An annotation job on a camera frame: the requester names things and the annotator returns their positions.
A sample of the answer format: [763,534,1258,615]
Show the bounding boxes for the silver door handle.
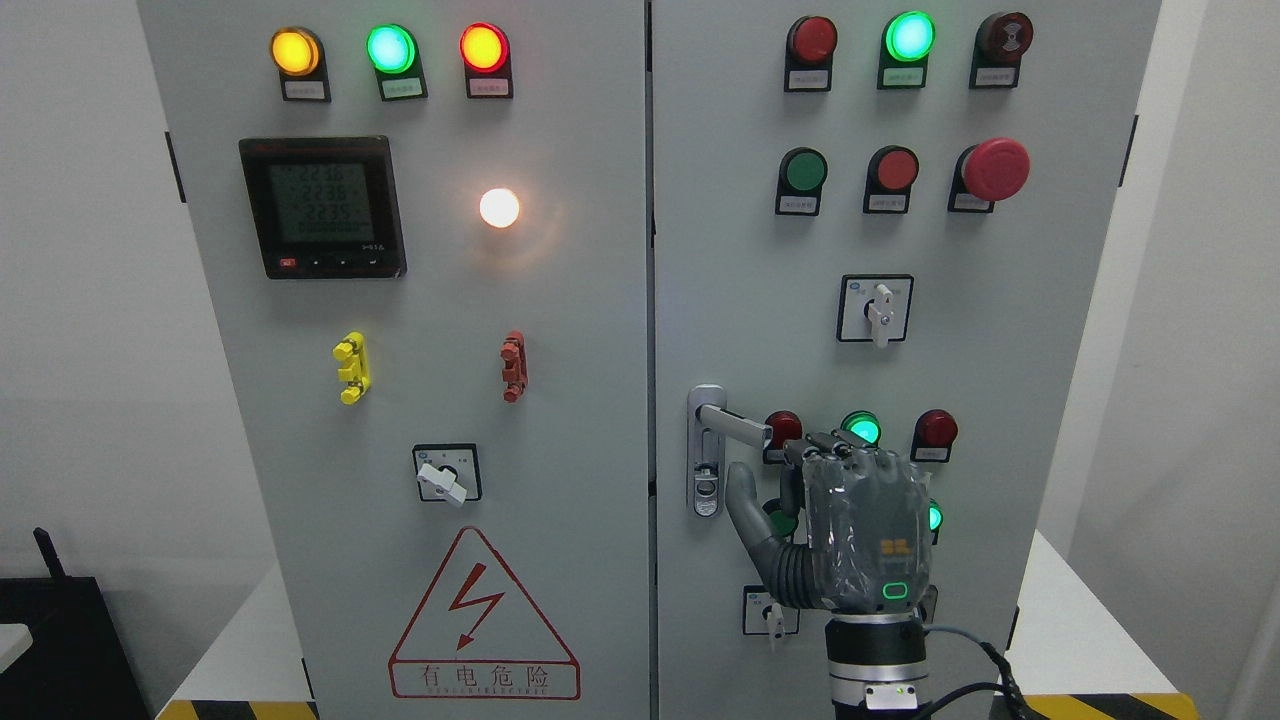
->
[686,384,773,518]

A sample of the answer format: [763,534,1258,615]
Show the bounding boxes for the grey left cabinet door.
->
[138,1,650,719]

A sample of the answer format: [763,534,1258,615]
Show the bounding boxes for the grey cabinet door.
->
[138,1,650,719]
[652,1,1161,719]

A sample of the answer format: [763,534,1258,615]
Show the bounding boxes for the grey right cabinet door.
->
[652,1,1161,719]

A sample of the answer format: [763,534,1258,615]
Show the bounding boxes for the red terminal connector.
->
[500,331,529,404]

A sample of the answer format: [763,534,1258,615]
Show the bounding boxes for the dark red lamp middle left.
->
[762,410,804,465]

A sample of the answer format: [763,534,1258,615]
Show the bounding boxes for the white lit indicator lamp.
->
[477,187,522,229]

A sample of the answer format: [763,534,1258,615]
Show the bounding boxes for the green push button lower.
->
[762,498,800,542]

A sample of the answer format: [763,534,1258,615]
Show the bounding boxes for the green push button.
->
[762,498,800,542]
[774,147,829,217]

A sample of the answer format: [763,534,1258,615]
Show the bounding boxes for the green lit lamp middle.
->
[840,410,881,446]

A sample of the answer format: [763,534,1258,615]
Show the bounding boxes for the green lit lamp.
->
[840,410,881,446]
[877,10,936,90]

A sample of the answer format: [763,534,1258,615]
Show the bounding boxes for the green push button upper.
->
[774,147,829,217]

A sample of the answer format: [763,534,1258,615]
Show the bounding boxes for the yellow terminal connector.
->
[332,331,371,405]

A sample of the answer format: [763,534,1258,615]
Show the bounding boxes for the dark red lamp middle right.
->
[911,409,957,462]

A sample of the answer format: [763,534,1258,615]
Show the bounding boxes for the red push button upper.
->
[863,145,920,215]

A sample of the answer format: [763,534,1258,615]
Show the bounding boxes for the red electric hazard warning sticker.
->
[387,527,581,701]

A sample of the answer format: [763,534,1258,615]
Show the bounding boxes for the red lit indicator lamp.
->
[460,22,515,99]

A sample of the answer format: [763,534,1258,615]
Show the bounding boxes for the black digital power meter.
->
[238,135,407,281]

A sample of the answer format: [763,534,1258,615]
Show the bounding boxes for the dark red indicator lamp top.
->
[783,15,838,94]

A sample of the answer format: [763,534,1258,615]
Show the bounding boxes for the green indicator lamp top left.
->
[365,23,428,102]

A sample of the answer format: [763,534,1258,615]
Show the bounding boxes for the red emergency stop button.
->
[948,137,1030,214]

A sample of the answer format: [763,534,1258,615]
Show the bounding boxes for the green lit lamp top right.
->
[877,10,936,90]

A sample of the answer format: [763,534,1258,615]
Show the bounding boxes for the yellow indicator lamp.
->
[270,26,332,102]

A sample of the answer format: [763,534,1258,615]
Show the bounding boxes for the dark red buzzer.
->
[969,12,1034,88]

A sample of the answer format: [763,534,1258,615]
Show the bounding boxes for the black box with antenna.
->
[1,528,150,719]

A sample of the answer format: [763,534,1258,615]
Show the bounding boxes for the white rotary switch left door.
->
[412,443,483,509]

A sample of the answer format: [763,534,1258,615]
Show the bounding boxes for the white rotary switch upper right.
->
[836,274,914,348]

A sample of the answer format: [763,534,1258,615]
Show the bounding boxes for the white rotary switch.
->
[836,274,914,348]
[741,584,800,653]

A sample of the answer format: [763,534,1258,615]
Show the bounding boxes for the white rotary switch lower right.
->
[741,584,800,653]

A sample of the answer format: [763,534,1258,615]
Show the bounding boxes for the black selector knob switch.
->
[916,584,940,625]

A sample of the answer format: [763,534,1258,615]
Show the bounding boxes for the black grey robot cable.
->
[915,625,1050,720]

